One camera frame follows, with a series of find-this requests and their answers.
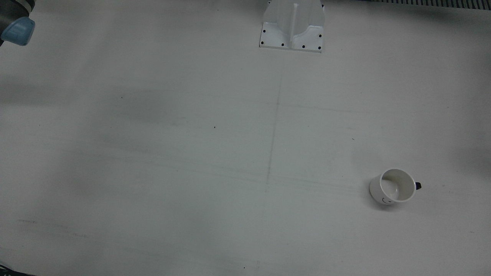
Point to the white metal mounting bracket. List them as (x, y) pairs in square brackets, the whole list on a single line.
[(292, 28)]

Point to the dark ribbed rail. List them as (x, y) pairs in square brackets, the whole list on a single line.
[(433, 2)]

